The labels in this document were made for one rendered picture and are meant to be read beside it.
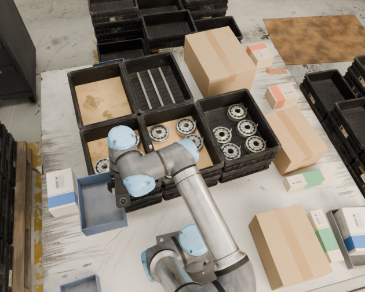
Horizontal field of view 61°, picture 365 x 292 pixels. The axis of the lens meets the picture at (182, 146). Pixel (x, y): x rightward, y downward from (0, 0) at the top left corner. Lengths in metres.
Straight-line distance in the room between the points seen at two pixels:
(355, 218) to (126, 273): 1.08
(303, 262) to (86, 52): 2.74
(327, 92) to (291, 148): 1.28
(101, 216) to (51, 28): 2.84
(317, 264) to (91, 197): 0.94
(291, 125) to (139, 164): 1.08
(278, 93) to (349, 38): 2.10
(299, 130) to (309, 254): 0.63
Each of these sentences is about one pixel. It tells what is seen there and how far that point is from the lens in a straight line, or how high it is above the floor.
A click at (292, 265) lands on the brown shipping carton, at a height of 0.86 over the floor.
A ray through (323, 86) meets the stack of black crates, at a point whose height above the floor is 0.27.
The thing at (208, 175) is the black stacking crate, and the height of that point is 0.84.
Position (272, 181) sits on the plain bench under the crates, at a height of 0.70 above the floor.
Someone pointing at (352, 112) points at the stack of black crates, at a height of 0.38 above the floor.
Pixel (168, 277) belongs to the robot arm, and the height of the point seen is 1.19.
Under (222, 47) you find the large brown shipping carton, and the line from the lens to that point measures 1.99.
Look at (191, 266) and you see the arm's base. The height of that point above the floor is 0.86.
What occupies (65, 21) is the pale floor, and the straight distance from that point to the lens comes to 3.83.
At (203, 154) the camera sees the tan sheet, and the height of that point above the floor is 0.83.
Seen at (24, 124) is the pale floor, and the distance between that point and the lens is 2.95.
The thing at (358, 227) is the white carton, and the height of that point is 0.79.
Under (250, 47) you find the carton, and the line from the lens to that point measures 2.23.
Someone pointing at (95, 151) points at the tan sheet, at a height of 0.83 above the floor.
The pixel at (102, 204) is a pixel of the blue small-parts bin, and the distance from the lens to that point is 1.21.
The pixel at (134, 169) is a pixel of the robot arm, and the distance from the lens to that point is 0.82.
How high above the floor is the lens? 2.17
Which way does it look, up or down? 58 degrees down
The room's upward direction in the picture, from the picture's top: 4 degrees clockwise
